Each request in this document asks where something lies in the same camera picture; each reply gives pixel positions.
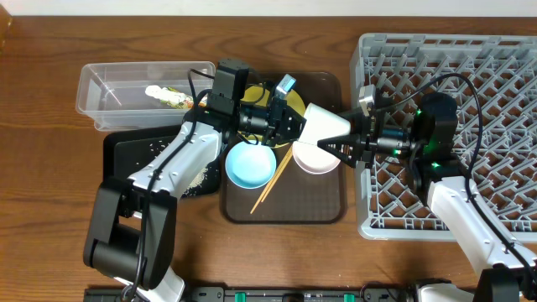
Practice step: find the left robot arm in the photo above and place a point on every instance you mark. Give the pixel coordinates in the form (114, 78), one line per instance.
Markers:
(132, 229)

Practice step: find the snack wrapper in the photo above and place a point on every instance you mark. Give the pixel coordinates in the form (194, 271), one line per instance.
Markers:
(170, 97)

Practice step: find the pink bowl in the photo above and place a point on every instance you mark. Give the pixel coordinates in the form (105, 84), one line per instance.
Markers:
(312, 159)

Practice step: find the dark brown serving tray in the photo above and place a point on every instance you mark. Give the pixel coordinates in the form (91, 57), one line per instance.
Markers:
(297, 197)

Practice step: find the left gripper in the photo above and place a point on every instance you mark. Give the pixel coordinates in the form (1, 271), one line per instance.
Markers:
(276, 122)

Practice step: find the grey dishwasher rack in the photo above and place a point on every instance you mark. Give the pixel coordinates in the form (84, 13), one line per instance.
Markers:
(493, 80)

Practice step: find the black plastic bin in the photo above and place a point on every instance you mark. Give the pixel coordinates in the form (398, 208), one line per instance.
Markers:
(127, 152)

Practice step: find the yellow plate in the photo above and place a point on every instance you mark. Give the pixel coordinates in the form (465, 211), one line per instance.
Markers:
(256, 95)

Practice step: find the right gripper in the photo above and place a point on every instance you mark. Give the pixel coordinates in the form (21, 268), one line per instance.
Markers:
(365, 140)

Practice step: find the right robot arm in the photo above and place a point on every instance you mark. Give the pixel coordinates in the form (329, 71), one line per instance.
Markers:
(506, 269)

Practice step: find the light blue bowl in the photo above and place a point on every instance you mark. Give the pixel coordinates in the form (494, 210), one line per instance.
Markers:
(250, 166)

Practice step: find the clear plastic bin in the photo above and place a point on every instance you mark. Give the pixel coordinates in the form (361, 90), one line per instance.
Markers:
(112, 94)

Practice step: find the white green cup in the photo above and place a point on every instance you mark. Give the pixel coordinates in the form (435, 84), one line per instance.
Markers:
(321, 124)

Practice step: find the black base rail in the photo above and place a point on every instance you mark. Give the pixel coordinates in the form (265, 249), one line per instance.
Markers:
(216, 294)

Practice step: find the rice food waste pile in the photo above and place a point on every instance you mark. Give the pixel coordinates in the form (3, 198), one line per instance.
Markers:
(197, 180)

